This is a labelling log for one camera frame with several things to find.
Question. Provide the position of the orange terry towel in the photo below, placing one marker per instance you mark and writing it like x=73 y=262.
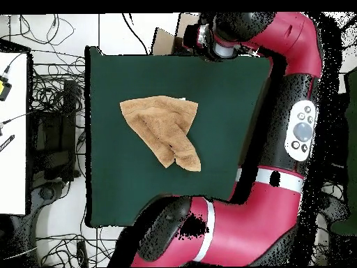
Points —
x=161 y=122

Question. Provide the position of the yellow emergency stop button box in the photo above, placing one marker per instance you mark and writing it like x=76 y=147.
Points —
x=4 y=90

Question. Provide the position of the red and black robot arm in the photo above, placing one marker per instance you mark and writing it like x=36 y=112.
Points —
x=251 y=223

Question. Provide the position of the brown cardboard box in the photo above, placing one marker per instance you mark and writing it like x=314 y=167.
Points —
x=164 y=42

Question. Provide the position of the black stand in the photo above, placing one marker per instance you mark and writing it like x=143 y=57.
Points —
x=68 y=125

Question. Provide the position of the dark green table cloth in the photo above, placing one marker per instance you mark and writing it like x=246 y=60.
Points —
x=125 y=181

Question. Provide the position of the black chair base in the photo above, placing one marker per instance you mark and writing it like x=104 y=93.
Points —
x=334 y=206

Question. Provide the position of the black striped bar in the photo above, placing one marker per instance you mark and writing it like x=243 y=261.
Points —
x=7 y=143

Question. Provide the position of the black power strip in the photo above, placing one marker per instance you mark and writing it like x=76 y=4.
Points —
x=81 y=252

